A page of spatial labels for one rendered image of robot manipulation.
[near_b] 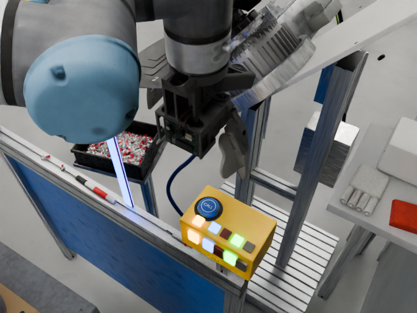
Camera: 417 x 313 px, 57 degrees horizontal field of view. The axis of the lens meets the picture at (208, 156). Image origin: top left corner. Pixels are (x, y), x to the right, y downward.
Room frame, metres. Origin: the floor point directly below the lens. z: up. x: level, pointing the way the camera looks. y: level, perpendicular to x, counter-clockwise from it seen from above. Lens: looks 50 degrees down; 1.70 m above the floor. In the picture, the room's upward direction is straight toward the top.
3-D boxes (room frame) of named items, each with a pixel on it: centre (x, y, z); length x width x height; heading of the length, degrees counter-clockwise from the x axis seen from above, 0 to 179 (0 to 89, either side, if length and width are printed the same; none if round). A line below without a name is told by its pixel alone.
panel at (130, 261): (0.59, 0.29, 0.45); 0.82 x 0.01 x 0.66; 57
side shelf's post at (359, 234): (0.64, -0.51, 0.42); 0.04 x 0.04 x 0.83; 57
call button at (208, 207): (0.40, 0.00, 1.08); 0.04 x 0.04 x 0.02
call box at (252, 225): (0.38, -0.04, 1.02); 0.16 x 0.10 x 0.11; 57
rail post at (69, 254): (0.82, 0.66, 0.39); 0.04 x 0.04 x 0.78; 57
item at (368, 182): (0.59, -0.41, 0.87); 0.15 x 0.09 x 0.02; 144
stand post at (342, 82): (0.77, -0.34, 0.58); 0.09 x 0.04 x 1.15; 147
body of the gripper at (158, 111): (0.38, 0.02, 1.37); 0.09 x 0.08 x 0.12; 147
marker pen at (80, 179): (0.59, 0.30, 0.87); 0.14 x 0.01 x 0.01; 55
